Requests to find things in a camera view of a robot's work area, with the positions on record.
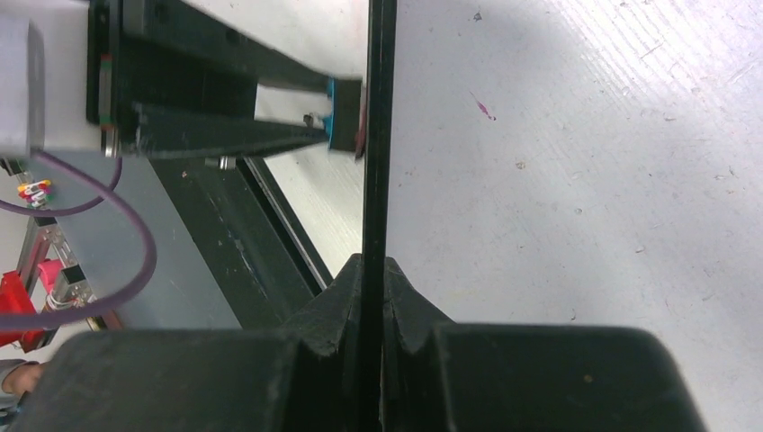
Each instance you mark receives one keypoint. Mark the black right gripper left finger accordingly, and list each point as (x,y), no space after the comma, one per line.
(296,377)

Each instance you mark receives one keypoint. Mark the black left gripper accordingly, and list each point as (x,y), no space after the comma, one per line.
(165,80)

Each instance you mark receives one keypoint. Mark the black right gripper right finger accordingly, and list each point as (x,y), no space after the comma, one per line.
(441,375)

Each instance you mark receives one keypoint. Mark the blue whiteboard eraser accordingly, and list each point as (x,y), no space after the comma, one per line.
(344,126)

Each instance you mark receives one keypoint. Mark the black framed whiteboard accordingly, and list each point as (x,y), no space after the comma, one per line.
(380,67)

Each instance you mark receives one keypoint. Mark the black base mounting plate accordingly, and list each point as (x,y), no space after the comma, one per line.
(259,254)

